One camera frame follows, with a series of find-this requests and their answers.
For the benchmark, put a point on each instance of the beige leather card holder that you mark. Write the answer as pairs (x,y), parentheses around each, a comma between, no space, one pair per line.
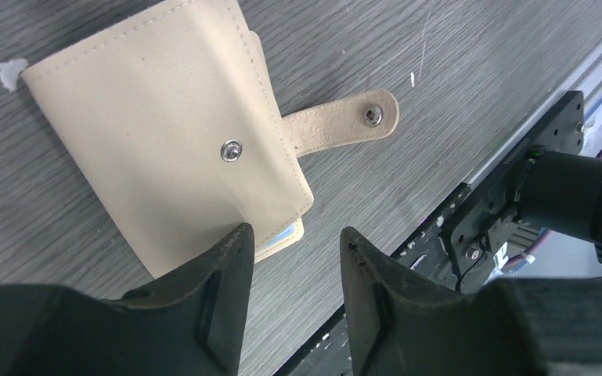
(171,117)

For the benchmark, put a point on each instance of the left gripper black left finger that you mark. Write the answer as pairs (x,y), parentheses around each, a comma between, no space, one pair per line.
(190,321)

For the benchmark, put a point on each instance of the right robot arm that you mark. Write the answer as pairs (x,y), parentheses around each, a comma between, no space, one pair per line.
(562,193)

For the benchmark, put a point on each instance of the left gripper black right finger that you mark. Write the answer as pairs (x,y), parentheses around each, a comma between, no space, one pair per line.
(400,323)

